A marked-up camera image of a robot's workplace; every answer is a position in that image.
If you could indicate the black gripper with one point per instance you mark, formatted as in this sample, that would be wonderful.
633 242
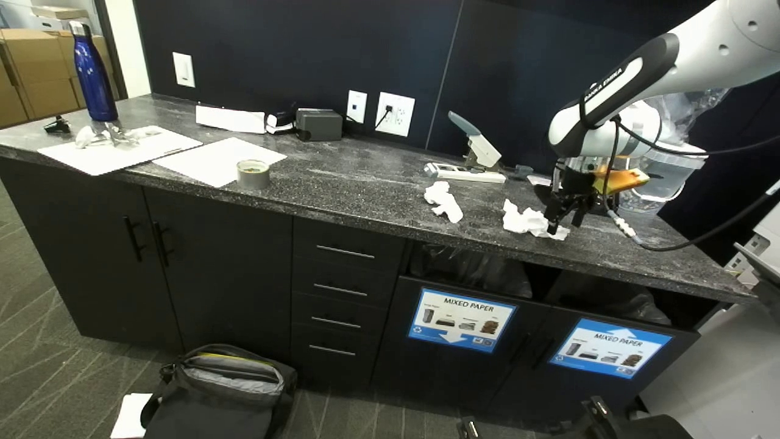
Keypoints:
572 196

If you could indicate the paper pile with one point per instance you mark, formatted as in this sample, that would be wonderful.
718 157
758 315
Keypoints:
531 223

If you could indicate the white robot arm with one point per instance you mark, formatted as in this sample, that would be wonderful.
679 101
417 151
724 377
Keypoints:
722 48

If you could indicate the right mixed paper bin sign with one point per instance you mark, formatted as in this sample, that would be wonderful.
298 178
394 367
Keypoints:
607 349

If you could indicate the mixed paper bin sign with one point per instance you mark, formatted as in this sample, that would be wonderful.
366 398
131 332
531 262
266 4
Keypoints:
607 349
459 320

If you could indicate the left mixed paper bin sign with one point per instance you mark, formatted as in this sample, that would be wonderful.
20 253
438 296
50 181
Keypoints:
459 320

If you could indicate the clear plastic container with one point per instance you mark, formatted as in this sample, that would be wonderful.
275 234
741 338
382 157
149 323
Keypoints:
674 160

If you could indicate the small crumpled paper left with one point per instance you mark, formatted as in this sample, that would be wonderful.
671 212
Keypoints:
439 198

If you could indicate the white marker pen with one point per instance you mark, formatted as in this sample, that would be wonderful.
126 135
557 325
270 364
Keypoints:
453 173

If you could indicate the black drawer stack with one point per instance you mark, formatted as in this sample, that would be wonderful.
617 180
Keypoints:
343 285

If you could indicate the black power adapter box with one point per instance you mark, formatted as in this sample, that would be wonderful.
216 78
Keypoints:
318 123

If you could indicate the grey tape roll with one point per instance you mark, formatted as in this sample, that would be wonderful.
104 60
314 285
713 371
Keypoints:
251 170

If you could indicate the white paper sheet right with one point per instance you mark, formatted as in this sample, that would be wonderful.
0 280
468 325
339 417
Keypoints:
219 165

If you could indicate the white paper sheet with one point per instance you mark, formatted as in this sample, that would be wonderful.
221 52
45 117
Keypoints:
100 157
219 165

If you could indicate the white power strip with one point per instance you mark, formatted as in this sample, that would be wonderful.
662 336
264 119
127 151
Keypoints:
233 120

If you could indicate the grey black backpack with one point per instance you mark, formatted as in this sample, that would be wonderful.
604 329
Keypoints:
221 391

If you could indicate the black cabinet doors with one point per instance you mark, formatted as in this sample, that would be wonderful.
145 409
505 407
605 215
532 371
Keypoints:
160 267

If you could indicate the white paper sheet left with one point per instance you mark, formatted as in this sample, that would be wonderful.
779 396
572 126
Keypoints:
100 157

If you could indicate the blue water bottle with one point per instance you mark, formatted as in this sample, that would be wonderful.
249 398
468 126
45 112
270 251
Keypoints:
92 74

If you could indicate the small black object on counter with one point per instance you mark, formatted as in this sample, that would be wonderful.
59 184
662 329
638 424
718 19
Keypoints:
59 128

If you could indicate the cardboard box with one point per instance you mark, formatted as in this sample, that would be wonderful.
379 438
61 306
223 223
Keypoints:
36 78

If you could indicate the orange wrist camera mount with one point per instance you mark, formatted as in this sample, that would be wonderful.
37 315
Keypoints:
611 181

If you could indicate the white wall socket with plug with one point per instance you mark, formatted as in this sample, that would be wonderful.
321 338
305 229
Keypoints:
394 113

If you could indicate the white wall outlet plate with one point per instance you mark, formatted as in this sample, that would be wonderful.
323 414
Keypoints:
356 107

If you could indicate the white light switch plate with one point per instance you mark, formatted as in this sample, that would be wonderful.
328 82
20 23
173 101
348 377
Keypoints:
184 70

